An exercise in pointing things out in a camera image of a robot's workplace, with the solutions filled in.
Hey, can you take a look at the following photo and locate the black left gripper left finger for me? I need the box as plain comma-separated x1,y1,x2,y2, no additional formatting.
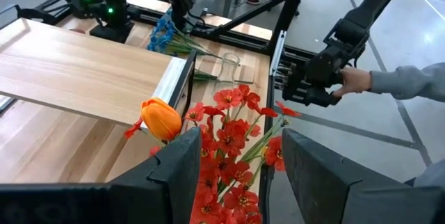
0,126,202,224

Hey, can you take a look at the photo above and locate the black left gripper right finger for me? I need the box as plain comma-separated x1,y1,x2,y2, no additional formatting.
282,128,445,224

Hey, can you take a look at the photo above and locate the blue flower bunch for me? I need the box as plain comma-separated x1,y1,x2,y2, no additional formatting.
146,8,223,60

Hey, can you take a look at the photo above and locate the orange tulip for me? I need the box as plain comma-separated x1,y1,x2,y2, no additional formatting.
140,97,183,141

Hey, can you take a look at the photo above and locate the large red flower bunch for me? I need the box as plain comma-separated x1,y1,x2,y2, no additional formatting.
123,116,288,224

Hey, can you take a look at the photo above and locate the person's forearm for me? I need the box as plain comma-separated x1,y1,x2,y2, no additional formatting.
368,62,445,103

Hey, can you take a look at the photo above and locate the wooden shelf with black legs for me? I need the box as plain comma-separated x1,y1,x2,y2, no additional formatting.
0,17,197,127

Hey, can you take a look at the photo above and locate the black table clamp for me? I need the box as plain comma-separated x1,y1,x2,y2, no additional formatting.
16,7,60,26

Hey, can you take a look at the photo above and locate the person's hand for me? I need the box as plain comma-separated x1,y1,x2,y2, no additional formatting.
332,67,373,98

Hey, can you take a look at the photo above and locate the clear glass vase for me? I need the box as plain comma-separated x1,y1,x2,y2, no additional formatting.
217,52,241,84

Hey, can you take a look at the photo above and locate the silver metal bracket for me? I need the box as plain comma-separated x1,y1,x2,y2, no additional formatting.
269,31,288,90

